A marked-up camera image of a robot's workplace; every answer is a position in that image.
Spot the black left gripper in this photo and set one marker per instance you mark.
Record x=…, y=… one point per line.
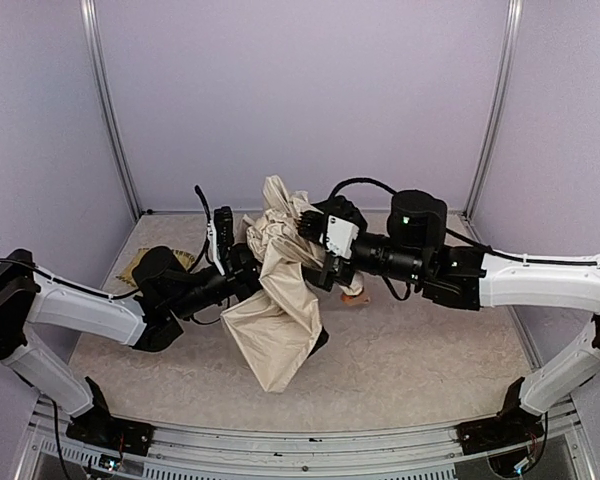
x=241, y=270

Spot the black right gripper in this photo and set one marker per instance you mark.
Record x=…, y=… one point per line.
x=327, y=270

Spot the beige folding umbrella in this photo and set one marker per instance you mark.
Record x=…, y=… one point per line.
x=277, y=328

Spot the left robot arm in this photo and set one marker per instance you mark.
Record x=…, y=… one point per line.
x=147, y=320

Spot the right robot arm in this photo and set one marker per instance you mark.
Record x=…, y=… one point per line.
x=470, y=276

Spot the woven bamboo tray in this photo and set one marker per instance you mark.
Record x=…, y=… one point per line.
x=146, y=259

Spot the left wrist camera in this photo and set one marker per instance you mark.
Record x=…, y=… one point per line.
x=220, y=237

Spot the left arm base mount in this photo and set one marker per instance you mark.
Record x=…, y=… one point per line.
x=113, y=433

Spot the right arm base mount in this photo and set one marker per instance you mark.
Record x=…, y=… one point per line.
x=497, y=432

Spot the aluminium front rail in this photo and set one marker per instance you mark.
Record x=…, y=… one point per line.
x=179, y=452

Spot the left aluminium corner post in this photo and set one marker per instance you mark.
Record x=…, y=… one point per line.
x=94, y=43

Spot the aluminium corner post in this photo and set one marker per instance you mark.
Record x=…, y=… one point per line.
x=497, y=107
x=94, y=43

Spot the right aluminium corner post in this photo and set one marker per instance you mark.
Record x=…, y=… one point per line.
x=497, y=107

